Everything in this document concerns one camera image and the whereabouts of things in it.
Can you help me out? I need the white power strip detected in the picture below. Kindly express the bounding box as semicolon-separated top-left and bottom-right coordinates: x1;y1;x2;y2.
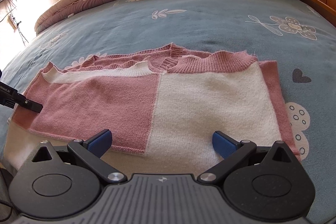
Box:
9;14;21;29

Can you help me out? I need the teal floral bed sheet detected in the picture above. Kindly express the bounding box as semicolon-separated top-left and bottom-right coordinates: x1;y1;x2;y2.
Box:
1;0;335;223

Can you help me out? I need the pink and cream sweater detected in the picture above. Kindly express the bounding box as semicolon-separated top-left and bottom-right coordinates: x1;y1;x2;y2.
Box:
4;44;298;174

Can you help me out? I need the television power cable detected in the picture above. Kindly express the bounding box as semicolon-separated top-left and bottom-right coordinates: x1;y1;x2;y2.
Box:
0;0;29;46

